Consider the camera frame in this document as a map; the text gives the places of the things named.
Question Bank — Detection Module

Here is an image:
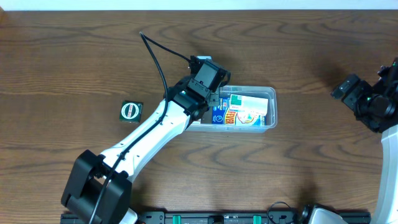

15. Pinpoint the blue Kool Fever box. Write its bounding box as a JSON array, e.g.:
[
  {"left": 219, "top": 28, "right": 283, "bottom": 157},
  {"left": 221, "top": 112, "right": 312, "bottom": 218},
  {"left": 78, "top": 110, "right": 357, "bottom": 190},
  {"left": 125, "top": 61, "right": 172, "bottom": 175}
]
[{"left": 211, "top": 97, "right": 266, "bottom": 126}]

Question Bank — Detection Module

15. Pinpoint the clear plastic container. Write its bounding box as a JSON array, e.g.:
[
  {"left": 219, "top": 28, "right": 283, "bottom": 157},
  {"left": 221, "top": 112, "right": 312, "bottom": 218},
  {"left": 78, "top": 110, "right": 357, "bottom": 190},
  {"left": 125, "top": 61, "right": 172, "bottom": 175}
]
[{"left": 187, "top": 85, "right": 277, "bottom": 133}]

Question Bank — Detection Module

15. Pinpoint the white green Panadol box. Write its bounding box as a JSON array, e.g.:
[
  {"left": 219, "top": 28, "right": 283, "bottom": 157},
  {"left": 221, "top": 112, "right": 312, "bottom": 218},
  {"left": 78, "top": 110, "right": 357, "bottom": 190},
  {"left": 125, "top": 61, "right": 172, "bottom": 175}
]
[{"left": 229, "top": 94, "right": 268, "bottom": 116}]

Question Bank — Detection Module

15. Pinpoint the dark green Zam-Buk box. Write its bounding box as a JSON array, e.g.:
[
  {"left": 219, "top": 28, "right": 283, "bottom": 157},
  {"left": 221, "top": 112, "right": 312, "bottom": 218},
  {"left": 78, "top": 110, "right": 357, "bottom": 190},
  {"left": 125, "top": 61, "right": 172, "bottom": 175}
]
[{"left": 119, "top": 101, "right": 143, "bottom": 123}]

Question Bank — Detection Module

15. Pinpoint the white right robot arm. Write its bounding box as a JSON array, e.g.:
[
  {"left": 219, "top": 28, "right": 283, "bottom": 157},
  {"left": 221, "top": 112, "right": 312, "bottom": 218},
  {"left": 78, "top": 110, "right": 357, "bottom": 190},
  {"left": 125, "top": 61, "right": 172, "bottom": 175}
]
[{"left": 293, "top": 58, "right": 397, "bottom": 224}]

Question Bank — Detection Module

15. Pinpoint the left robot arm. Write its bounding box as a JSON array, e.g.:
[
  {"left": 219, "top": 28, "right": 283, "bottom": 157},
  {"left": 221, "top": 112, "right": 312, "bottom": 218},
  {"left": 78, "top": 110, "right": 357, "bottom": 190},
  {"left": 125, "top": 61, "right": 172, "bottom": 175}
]
[{"left": 61, "top": 56, "right": 231, "bottom": 224}]

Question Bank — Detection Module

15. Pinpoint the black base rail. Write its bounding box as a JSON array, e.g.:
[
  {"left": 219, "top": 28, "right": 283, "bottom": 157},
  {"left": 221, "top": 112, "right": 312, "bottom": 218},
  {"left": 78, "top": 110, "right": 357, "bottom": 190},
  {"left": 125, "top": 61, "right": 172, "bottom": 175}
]
[{"left": 60, "top": 210, "right": 373, "bottom": 224}]

